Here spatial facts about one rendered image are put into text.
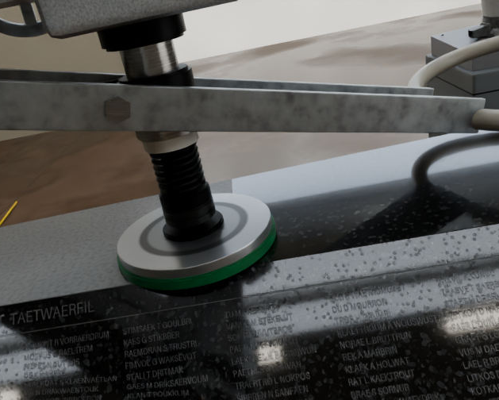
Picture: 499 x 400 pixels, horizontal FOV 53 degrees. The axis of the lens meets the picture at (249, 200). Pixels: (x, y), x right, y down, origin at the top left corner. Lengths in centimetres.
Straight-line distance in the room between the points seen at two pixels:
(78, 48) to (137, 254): 520
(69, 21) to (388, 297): 45
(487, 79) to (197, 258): 117
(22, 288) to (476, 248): 58
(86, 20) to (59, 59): 538
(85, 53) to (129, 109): 524
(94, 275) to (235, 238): 20
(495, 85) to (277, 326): 117
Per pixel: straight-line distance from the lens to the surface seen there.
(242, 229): 65
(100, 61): 576
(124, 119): 56
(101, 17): 51
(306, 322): 61
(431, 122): 74
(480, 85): 160
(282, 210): 74
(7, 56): 608
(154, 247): 66
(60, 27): 51
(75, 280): 71
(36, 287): 73
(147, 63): 59
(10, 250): 88
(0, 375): 71
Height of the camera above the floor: 117
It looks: 24 degrees down
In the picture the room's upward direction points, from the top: 12 degrees counter-clockwise
